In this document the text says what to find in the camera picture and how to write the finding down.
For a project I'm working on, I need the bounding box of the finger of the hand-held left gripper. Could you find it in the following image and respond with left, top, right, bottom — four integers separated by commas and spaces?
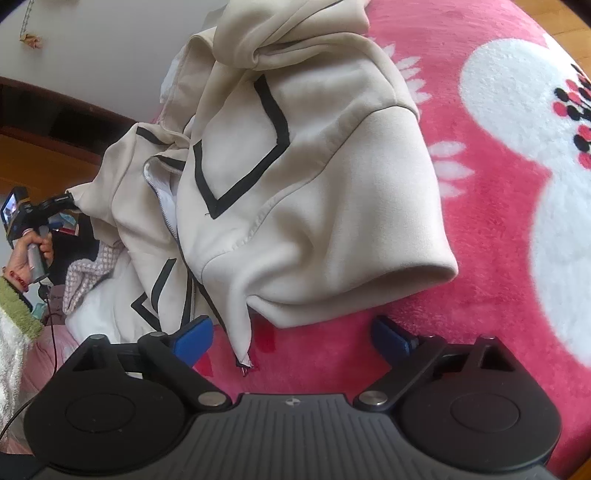
39, 193, 83, 219

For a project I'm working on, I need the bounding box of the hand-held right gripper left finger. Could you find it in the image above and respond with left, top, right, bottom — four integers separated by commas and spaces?
69, 316, 232, 413

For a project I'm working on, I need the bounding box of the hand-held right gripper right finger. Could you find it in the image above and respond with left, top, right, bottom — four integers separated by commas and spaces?
353, 315, 519, 412

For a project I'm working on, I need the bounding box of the beige hoodie with black trim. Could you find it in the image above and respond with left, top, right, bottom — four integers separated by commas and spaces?
67, 0, 460, 377

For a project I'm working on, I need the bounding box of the person's left hand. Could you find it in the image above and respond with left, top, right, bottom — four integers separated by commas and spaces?
2, 232, 55, 291

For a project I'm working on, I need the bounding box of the white fleece garment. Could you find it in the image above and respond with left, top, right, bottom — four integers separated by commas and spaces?
65, 256, 155, 344

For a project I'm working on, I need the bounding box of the pink floral blanket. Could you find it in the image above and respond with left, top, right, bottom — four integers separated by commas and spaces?
148, 0, 591, 480

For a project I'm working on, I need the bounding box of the light pink cloth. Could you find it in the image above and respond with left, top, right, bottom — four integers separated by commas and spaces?
21, 330, 81, 393

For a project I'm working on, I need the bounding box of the dark brown door frame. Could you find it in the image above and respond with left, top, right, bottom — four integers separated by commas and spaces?
0, 76, 136, 163

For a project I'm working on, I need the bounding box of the black cable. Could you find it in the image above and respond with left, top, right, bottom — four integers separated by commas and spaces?
0, 274, 59, 439

